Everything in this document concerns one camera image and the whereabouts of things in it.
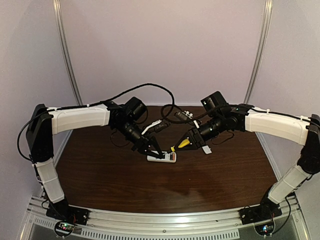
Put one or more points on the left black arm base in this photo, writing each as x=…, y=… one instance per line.
x=63, y=211

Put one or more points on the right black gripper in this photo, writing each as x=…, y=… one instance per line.
x=195, y=136

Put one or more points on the right aluminium corner post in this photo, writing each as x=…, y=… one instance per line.
x=263, y=37

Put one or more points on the yellow handled screwdriver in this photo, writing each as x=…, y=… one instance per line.
x=183, y=144

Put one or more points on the white battery cover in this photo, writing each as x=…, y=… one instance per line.
x=206, y=149

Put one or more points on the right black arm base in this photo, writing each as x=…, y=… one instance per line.
x=266, y=210

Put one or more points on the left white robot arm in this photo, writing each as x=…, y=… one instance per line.
x=49, y=121

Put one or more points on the circuit board with leds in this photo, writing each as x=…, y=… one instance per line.
x=265, y=229
x=63, y=229

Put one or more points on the right circuit board with leds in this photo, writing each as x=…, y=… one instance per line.
x=265, y=229

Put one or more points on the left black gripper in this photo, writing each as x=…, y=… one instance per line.
x=142, y=144

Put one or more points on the left circuit board with leds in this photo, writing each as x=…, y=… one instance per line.
x=63, y=229

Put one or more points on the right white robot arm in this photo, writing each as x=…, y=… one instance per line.
x=302, y=130

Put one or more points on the aluminium front rail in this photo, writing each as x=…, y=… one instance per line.
x=210, y=225

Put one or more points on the aluminium corner post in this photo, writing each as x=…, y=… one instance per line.
x=65, y=50
x=263, y=37

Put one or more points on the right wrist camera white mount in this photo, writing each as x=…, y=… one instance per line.
x=186, y=115

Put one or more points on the white remote control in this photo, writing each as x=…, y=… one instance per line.
x=166, y=159

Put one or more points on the left aluminium corner post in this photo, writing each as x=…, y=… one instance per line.
x=65, y=50

